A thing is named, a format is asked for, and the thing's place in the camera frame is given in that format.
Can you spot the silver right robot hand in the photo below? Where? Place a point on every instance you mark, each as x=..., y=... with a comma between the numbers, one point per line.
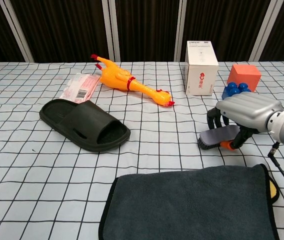
x=249, y=107

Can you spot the grey cleaning brush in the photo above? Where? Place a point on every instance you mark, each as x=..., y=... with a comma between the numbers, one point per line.
x=214, y=136

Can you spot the black rubber slipper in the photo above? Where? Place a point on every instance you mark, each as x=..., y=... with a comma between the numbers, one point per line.
x=82, y=117

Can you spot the blue building block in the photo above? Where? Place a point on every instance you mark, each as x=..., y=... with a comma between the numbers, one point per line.
x=232, y=90

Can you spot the orange foam cube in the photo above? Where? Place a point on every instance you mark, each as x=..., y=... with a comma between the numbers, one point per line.
x=244, y=72

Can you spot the white cardboard box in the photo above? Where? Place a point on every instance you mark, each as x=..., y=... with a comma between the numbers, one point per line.
x=200, y=77

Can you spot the white black checkered tablecloth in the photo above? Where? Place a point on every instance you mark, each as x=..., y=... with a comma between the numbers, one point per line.
x=157, y=150

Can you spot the dark grey towel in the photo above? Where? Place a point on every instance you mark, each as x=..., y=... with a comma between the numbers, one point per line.
x=187, y=205

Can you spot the yellow rubber chicken toy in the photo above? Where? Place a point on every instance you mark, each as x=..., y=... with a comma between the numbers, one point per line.
x=117, y=75

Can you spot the pink plastic packet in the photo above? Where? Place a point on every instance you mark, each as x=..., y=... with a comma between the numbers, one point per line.
x=82, y=83

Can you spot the white partition post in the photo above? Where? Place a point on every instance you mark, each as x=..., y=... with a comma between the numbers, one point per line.
x=110, y=32
x=266, y=30
x=17, y=32
x=182, y=30

